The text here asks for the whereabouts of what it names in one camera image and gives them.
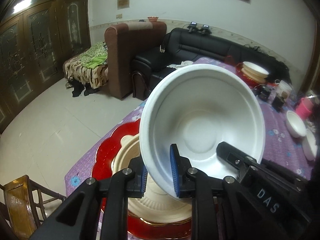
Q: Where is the small white foam bowl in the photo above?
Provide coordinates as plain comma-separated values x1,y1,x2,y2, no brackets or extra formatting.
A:
286,111,306,138

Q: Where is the large white foam bowl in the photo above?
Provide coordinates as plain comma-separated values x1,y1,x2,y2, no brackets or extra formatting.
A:
139,64,266,197

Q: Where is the wooden chair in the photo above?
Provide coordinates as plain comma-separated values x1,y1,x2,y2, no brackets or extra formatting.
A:
1,175,66,239

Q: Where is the near red tray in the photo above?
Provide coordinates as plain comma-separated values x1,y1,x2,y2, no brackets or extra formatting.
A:
92,120,191,239

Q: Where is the red tray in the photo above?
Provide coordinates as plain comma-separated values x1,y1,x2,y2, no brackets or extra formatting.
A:
235,61,269,88
92,120,191,239

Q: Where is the near beige bowl stack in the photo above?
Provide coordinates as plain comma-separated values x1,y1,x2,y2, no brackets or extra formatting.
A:
111,135,191,224

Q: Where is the beige bowl stack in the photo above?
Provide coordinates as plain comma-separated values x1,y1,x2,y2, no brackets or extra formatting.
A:
241,61,269,83
111,135,191,224

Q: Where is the pink knit-sleeved bottle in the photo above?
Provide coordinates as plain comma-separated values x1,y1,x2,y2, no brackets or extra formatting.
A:
295,96,315,120

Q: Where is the black motor with gear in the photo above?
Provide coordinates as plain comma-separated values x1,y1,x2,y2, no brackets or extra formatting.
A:
258,86,271,102

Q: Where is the white plastic jar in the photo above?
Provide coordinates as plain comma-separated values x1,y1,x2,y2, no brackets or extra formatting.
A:
276,80,292,100

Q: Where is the far red tray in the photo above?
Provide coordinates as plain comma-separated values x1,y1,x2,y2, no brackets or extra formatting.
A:
235,61,269,88

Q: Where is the far beige bowl stack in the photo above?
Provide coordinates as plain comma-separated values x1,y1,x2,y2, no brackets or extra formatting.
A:
241,61,269,83

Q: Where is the patterned blanket pile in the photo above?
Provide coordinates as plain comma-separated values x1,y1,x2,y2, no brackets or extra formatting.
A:
63,41,108,89

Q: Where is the black leather sofa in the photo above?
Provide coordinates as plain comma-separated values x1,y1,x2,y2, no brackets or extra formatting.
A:
131,28,292,100

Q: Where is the brown armchair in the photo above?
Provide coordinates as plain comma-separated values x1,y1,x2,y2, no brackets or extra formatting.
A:
104,21,167,100

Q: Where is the dark wooden wardrobe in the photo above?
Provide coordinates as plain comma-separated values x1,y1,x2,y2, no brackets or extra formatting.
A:
1,0,91,129

